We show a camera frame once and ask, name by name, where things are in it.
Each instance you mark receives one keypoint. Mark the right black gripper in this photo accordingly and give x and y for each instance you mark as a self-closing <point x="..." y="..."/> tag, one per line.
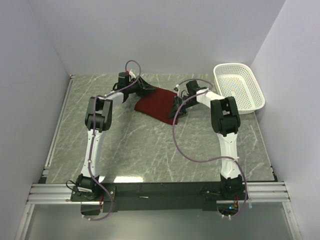
<point x="176" y="104"/>

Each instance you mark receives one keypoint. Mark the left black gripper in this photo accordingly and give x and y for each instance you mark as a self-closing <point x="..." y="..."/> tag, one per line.
<point x="144" y="88"/>

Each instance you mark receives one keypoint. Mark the dark red polo shirt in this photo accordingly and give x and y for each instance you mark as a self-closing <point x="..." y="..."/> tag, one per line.
<point x="157" y="105"/>

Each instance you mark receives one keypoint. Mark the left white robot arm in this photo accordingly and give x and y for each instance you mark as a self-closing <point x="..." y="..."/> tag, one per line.
<point x="98" y="120"/>

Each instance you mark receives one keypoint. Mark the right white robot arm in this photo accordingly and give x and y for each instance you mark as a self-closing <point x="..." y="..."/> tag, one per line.
<point x="225" y="122"/>

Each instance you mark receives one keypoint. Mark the white perforated plastic basket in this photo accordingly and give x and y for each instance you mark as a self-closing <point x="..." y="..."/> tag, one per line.
<point x="237" y="80"/>

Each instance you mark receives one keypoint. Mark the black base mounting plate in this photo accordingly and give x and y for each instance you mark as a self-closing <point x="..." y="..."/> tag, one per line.
<point x="144" y="196"/>

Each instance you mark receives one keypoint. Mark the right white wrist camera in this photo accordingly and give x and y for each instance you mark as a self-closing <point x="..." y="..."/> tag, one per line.
<point x="179" y="92"/>

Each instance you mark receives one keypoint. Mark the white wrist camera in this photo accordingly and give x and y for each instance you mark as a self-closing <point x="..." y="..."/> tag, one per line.
<point x="179" y="92"/>
<point x="131" y="74"/>

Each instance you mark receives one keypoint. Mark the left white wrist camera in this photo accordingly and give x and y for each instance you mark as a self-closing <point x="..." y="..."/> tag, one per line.
<point x="131" y="74"/>

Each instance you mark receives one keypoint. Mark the aluminium frame rail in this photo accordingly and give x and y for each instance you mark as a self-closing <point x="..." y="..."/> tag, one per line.
<point x="258" y="192"/>

